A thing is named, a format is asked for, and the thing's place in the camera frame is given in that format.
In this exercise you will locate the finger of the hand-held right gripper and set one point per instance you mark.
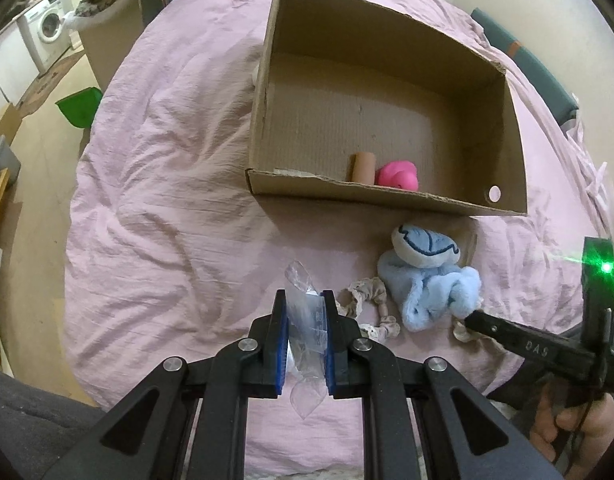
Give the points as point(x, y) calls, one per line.
point(487, 327)

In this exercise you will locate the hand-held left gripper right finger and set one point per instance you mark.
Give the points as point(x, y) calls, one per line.
point(329, 345)

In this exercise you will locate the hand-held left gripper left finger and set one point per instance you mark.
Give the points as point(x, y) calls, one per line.
point(281, 340)

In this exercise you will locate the clear plastic wrapper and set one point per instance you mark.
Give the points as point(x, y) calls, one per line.
point(304, 315)

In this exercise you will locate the light blue plush toy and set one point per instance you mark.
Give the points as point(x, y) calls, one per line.
point(427, 280)

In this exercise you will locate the brown cardboard box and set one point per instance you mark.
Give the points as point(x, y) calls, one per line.
point(357, 110)

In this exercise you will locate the pink soft toy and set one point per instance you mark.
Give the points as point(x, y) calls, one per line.
point(398, 175)

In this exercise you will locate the person's right hand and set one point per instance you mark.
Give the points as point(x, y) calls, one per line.
point(592, 425)

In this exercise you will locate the beige lace scrunchie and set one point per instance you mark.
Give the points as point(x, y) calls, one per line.
point(369, 305)

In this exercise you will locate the pink bed sheet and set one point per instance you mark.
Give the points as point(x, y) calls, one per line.
point(177, 200)

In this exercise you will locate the brown cardboard tube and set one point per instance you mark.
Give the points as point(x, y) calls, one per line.
point(363, 167)

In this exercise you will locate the teal headboard cushion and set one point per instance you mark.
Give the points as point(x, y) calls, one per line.
point(532, 70)

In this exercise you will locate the dark grey trousers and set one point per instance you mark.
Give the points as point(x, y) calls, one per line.
point(32, 425)

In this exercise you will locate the green plastic dustpan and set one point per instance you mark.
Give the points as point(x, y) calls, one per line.
point(79, 106)

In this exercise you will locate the grey plastic container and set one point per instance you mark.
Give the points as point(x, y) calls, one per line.
point(3, 156)

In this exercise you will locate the grey laundry basket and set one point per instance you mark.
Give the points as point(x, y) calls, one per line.
point(112, 35)

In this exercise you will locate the white washing machine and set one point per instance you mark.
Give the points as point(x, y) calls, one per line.
point(46, 27)

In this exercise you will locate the white cabinet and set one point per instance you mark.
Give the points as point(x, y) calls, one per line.
point(7, 60)

